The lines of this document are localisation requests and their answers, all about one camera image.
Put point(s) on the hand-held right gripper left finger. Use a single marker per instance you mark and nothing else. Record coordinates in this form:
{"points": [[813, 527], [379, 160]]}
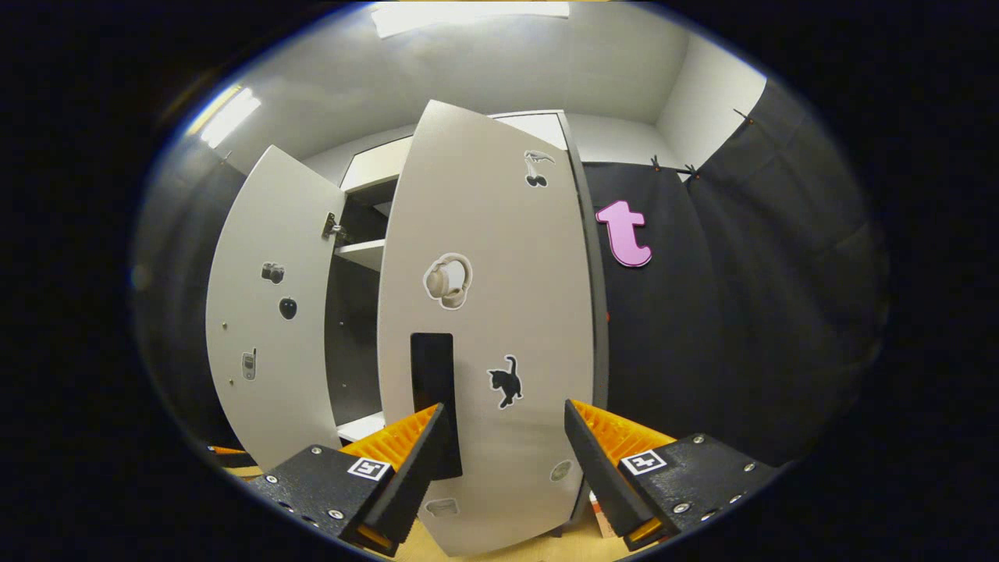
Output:
{"points": [[414, 476]]}

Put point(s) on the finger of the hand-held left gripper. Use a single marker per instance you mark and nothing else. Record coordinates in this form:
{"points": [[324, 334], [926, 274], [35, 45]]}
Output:
{"points": [[230, 451]]}

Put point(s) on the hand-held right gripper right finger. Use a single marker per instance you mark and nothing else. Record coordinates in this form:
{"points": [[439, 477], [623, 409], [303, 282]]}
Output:
{"points": [[597, 468]]}

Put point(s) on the white shoe cabinet door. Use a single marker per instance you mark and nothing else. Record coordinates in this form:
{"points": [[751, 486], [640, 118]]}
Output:
{"points": [[289, 375], [499, 234]]}

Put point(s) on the white shoe cabinet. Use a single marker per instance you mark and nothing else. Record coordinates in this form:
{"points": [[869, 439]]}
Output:
{"points": [[375, 168]]}

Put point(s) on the white cabinet shelf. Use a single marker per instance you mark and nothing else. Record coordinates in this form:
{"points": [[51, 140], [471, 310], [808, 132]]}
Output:
{"points": [[360, 427], [363, 254]]}

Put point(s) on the black backdrop cloth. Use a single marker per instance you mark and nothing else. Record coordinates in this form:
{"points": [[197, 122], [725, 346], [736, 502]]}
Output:
{"points": [[780, 312]]}

